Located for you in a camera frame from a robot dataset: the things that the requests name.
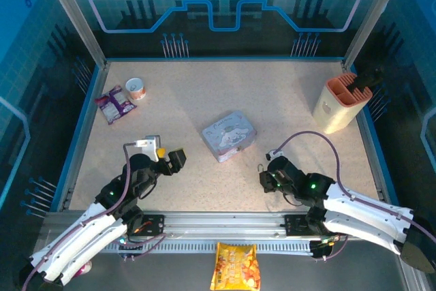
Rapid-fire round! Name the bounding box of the cartoon dog tin box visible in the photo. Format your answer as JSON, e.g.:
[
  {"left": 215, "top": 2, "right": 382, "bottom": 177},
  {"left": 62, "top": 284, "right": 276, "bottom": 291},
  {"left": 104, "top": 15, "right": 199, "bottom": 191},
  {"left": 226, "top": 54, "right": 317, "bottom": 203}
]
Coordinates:
[{"left": 201, "top": 110, "right": 258, "bottom": 164}]

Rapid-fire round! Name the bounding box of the purple candy bag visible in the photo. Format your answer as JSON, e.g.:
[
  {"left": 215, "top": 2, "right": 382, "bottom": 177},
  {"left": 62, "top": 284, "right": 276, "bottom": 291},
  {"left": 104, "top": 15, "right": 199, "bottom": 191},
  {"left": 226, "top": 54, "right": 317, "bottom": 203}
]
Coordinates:
[{"left": 94, "top": 85, "right": 138, "bottom": 125}]

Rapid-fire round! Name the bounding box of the orange print pull-tab can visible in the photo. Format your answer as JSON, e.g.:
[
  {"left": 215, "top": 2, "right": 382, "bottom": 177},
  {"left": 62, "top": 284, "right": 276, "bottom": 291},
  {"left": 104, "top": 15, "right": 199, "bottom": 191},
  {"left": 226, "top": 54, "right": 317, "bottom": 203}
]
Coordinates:
[{"left": 125, "top": 77, "right": 147, "bottom": 101}]

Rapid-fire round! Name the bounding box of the blue table edge trim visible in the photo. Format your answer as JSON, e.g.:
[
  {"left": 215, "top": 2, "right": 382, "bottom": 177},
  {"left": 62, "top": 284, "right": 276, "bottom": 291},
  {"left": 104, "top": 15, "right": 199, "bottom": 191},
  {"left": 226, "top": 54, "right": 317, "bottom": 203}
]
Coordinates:
[{"left": 50, "top": 55, "right": 399, "bottom": 212}]

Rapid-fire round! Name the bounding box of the beige knife block orange top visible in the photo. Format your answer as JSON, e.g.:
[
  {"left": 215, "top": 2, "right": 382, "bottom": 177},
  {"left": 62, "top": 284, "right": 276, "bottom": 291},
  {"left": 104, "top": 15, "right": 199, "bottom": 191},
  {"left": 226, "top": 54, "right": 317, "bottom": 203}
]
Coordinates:
[{"left": 312, "top": 72, "right": 373, "bottom": 135}]

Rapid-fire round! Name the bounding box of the yellow chips bag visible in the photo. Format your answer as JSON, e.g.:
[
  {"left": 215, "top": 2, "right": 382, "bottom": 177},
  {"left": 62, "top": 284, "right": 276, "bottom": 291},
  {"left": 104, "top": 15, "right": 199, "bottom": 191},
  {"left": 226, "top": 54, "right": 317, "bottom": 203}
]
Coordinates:
[{"left": 209, "top": 241, "right": 262, "bottom": 291}]

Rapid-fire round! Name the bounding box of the pink lidded cup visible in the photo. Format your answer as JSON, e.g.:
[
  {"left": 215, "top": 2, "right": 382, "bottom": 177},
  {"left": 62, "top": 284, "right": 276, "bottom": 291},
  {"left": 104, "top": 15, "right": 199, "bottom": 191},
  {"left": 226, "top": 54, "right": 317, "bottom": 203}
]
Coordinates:
[{"left": 76, "top": 260, "right": 93, "bottom": 277}]

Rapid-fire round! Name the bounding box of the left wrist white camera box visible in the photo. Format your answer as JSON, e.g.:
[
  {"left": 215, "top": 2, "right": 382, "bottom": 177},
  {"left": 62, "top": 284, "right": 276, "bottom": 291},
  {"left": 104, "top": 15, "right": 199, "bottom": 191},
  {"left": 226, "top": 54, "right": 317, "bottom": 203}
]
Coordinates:
[{"left": 135, "top": 135, "right": 161, "bottom": 162}]

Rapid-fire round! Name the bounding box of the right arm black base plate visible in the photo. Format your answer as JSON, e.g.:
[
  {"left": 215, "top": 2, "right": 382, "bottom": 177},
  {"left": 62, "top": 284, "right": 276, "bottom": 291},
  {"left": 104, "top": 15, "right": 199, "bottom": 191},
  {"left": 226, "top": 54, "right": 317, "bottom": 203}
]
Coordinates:
[{"left": 284, "top": 214, "right": 341, "bottom": 237}]

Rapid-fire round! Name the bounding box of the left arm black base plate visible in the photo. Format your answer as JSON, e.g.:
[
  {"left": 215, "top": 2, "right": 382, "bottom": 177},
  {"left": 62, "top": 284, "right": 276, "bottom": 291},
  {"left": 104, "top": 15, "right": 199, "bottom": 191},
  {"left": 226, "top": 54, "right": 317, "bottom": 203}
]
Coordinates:
[{"left": 125, "top": 214, "right": 166, "bottom": 237}]

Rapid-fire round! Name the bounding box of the aluminium mounting rail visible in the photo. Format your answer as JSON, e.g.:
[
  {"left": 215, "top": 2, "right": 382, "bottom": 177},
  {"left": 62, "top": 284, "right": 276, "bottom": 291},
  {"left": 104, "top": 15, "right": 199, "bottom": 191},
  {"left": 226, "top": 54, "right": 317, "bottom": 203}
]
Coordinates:
[{"left": 40, "top": 211, "right": 415, "bottom": 254}]

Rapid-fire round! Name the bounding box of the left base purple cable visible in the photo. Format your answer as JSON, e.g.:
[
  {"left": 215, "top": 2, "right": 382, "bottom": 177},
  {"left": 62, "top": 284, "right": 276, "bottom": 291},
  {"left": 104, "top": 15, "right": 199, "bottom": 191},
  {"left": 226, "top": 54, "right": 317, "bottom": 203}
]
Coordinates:
[{"left": 115, "top": 232, "right": 168, "bottom": 260}]

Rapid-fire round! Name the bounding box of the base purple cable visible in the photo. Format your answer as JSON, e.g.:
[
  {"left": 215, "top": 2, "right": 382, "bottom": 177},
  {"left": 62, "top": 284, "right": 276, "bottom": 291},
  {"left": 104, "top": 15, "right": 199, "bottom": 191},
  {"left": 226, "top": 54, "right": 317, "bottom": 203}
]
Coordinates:
[
  {"left": 115, "top": 232, "right": 168, "bottom": 260},
  {"left": 322, "top": 234, "right": 352, "bottom": 261}
]

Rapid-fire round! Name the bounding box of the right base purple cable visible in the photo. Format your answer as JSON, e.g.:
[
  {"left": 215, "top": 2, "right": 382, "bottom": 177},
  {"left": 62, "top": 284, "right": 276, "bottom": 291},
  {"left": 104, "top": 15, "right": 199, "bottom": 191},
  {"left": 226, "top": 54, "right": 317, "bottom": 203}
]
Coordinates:
[{"left": 322, "top": 234, "right": 352, "bottom": 261}]

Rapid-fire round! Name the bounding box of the black knife handle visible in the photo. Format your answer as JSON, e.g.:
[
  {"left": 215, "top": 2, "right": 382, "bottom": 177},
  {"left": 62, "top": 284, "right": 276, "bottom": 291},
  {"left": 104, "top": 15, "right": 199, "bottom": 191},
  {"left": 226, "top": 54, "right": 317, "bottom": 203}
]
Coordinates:
[{"left": 352, "top": 65, "right": 384, "bottom": 93}]

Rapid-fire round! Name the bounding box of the aluminium frame post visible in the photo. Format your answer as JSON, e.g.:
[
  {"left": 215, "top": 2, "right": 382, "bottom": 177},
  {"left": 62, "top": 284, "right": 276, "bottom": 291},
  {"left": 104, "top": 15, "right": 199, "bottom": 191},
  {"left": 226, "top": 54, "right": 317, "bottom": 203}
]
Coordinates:
[
  {"left": 342, "top": 0, "right": 411, "bottom": 69},
  {"left": 37, "top": 0, "right": 110, "bottom": 71}
]

